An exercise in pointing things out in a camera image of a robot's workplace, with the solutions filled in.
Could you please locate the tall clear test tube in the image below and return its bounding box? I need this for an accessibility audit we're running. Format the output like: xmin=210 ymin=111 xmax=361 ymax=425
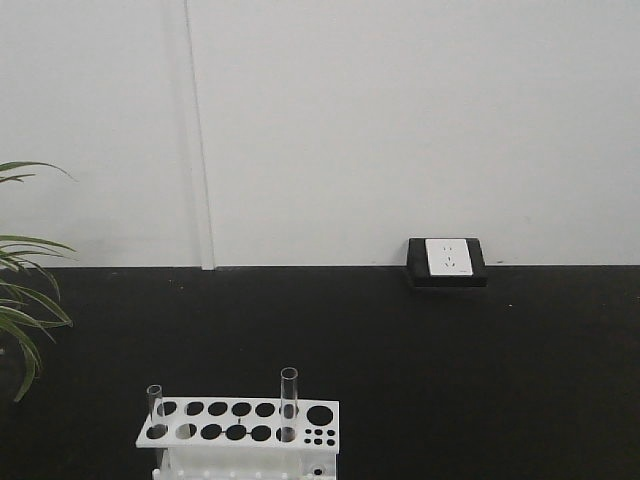
xmin=280 ymin=367 xmax=298 ymax=443

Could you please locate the short clear test tube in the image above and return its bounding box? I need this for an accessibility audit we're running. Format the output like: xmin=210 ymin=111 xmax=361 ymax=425
xmin=146 ymin=384 xmax=167 ymax=440

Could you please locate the white test tube rack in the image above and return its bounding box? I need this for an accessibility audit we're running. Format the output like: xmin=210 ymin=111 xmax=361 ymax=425
xmin=135 ymin=397 xmax=340 ymax=479

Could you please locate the green potted plant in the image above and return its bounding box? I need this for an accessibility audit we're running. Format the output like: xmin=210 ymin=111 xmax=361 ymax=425
xmin=0 ymin=160 xmax=78 ymax=404

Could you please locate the black white wall socket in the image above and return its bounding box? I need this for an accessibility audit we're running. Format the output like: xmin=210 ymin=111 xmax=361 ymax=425
xmin=406 ymin=238 xmax=488 ymax=289

